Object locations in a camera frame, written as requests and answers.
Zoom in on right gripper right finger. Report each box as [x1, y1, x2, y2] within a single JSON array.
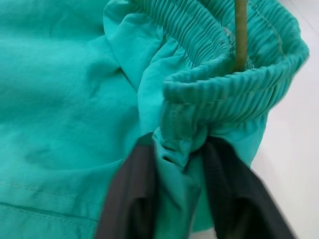
[[202, 137, 298, 239]]

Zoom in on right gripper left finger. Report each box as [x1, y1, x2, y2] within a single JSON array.
[[96, 132, 160, 239]]

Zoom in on green shorts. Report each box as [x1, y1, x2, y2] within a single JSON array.
[[0, 0, 310, 239]]

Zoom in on olive wire hanger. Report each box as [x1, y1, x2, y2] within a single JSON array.
[[234, 0, 249, 73]]

